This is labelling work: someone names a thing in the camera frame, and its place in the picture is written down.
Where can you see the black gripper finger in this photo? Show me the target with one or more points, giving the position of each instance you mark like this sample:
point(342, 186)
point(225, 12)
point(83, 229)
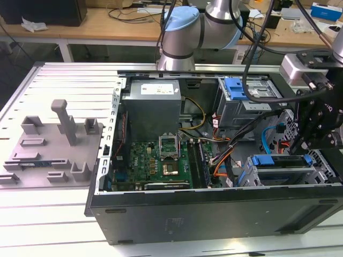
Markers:
point(317, 117)
point(300, 112)

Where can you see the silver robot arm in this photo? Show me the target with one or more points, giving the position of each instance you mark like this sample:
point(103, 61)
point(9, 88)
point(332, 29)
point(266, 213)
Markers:
point(182, 32)

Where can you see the grey metal disk bay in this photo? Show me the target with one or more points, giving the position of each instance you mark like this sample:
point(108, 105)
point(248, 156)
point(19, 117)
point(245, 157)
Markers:
point(317, 176)

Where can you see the grey metal drive cage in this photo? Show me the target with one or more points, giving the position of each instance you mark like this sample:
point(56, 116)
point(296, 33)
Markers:
point(235, 112)

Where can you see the blue plastic drive latch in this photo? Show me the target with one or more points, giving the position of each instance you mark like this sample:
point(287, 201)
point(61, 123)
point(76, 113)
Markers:
point(234, 87)

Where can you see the small white open box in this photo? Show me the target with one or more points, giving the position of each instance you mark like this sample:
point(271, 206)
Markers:
point(336, 29)

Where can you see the flat silver device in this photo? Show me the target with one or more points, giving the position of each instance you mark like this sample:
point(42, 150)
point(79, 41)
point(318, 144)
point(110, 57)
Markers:
point(290, 13)

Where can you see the blue white cardboard box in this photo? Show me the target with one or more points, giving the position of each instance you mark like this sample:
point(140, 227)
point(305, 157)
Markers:
point(325, 12)

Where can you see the installed RAM stick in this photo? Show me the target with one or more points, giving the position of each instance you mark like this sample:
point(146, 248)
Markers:
point(203, 166)

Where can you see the black open PC case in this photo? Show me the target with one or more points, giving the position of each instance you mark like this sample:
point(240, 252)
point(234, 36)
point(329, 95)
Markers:
point(214, 219)

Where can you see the CPU socket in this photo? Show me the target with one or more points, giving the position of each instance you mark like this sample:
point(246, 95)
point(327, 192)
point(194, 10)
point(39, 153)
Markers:
point(170, 168)

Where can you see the grey power supply unit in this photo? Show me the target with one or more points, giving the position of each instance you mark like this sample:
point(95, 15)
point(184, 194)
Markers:
point(150, 112)

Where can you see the black graphics card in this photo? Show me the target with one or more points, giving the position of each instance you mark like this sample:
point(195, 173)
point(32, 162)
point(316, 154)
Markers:
point(166, 186)

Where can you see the green motherboard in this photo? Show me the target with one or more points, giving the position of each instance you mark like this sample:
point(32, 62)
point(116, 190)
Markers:
point(142, 163)

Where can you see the black case fan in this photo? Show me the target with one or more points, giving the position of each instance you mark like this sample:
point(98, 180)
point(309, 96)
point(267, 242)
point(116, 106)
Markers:
point(119, 150)

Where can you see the wooden desk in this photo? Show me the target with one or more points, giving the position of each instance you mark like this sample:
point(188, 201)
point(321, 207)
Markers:
point(93, 29)

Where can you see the grey parts rack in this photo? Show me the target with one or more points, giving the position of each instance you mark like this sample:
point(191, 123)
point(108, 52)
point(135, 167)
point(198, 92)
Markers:
point(53, 152)

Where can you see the RAM stick with blue label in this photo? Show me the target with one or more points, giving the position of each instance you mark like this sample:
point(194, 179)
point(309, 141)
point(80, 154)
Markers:
point(34, 163)

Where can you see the black computer tower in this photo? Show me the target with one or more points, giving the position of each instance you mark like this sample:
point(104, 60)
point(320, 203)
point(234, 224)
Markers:
point(48, 12)

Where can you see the white crumpled plastic bag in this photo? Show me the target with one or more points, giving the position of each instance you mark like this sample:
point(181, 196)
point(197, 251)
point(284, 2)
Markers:
point(33, 25)

